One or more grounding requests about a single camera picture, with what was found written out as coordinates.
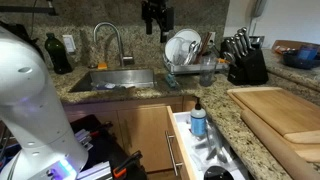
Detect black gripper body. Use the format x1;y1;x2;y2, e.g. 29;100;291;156
140;0;175;33

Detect steel gooseneck tap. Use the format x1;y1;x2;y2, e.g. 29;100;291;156
92;21;136;67

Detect dark blue bottle with label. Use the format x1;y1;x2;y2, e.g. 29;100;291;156
91;81;117;91

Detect dark green glass bottle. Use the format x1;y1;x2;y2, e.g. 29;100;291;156
44;32;74;75

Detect wooden drawer white inside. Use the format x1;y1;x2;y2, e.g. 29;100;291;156
165;105;252;180

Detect small white plate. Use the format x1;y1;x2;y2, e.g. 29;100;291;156
164;36;188;65

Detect large white plate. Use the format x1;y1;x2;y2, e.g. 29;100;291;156
173;28;203;54

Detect steel spoons in rack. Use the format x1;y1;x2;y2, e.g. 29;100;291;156
184;40;201;66

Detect wooden utensils in rack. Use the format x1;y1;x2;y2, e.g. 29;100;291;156
194;31;213;65

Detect metal dish rack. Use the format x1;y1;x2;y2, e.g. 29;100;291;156
162;52;231;75

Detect clear drinking glass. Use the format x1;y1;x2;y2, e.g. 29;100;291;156
199;55;218;88

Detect steel sink basin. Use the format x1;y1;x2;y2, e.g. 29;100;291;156
69;68;157;94

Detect orange sponge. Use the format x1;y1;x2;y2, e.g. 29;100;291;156
97;61;109;71

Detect black container behind knives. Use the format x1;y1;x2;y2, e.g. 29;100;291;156
249;34;266;51

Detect black knife block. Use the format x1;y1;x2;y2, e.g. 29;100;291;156
227;48;270;86

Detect wooden cabinet door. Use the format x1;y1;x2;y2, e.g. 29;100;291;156
116;105;175;173

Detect clear bag of cutlery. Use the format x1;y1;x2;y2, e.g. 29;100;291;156
186;116;232;165

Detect orange and black clamp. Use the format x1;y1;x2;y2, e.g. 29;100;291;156
112;150;144;179

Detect wooden cutting board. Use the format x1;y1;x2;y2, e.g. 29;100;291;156
226;86;320;164

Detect dark blue bowl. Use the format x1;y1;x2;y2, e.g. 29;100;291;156
282;44;320;71

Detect black round container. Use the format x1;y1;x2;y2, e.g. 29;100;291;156
203;165;235;180

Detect wooden rolling pin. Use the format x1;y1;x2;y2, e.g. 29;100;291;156
240;109;320;180

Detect teal handled tool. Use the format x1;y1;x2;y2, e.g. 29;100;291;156
165;73;179;89

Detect orange handled utensil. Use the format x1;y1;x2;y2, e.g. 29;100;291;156
216;57;231;65

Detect steel handled knife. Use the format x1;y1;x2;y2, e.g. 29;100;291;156
240;26;254;51
222;50;237;65
235;32;249;56
225;39;237;58
230;37;243;59

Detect white wall switch plate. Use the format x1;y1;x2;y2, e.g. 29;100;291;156
62;34;77;54

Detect grey wall phone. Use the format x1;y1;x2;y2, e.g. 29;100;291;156
252;0;269;19

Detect steel drawer bar handle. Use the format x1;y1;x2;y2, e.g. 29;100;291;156
164;130;184;177

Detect silver aluminium rail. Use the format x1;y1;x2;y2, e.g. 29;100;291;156
76;161;114;180

